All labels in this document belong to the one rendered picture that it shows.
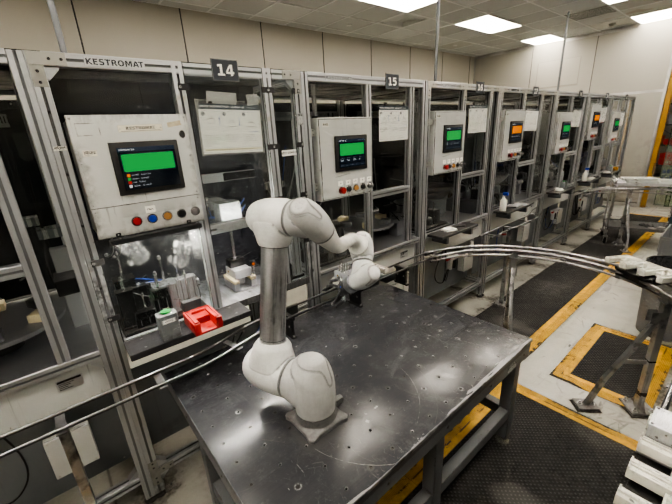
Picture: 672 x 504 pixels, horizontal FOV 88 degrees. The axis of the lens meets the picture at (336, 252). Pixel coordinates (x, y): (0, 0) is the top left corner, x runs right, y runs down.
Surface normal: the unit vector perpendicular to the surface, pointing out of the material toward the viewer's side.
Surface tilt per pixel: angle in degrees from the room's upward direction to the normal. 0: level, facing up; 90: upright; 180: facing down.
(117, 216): 90
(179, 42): 90
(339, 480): 0
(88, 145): 90
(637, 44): 90
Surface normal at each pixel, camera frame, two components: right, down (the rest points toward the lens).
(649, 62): -0.76, 0.25
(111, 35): 0.65, 0.22
